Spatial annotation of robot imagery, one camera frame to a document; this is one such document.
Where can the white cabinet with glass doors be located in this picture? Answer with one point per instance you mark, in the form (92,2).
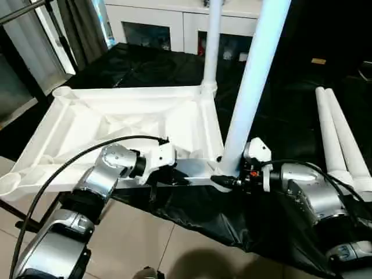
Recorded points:
(162,14)

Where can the black folding table frame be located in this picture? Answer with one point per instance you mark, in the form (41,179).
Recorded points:
(20,218)

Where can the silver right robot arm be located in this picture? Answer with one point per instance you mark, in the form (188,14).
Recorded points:
(314,191)

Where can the dark brown rounded object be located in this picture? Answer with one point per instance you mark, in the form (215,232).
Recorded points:
(149,273)

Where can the black mat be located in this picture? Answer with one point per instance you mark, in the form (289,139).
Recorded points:
(247,221)

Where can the small tan tag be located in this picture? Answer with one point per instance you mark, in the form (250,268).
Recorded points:
(318,60)

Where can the black and white stand pole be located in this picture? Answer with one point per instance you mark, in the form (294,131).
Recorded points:
(58,43)

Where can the white plastic table top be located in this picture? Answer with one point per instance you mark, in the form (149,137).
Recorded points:
(101,116)

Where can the white plastic table leg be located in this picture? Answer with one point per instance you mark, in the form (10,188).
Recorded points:
(255,72)
(213,43)
(329,128)
(348,139)

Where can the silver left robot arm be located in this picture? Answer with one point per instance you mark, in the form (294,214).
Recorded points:
(107,168)

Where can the long black bar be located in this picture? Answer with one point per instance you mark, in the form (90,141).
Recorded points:
(366,64)

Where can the white cup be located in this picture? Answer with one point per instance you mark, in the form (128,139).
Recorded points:
(227,55)
(242,57)

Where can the grey curtain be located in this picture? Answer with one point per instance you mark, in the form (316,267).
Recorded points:
(84,32)

